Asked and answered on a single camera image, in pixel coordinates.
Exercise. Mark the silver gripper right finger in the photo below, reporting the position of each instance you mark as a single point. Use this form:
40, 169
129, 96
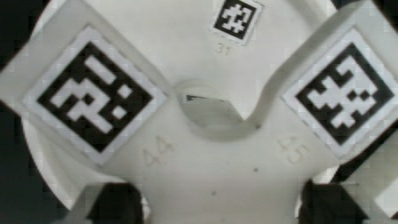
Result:
337, 203

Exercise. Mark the white cross-shaped table base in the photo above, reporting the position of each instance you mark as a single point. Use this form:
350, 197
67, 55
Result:
110, 134

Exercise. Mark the white right fence block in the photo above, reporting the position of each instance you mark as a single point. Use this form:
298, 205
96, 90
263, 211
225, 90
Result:
371, 182

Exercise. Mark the white cylindrical table leg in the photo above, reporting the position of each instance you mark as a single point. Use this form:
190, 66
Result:
209, 111

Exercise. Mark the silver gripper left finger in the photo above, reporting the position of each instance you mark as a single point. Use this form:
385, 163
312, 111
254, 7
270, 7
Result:
108, 205

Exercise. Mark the white round table top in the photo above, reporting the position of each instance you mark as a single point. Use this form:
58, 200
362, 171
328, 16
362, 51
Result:
218, 42

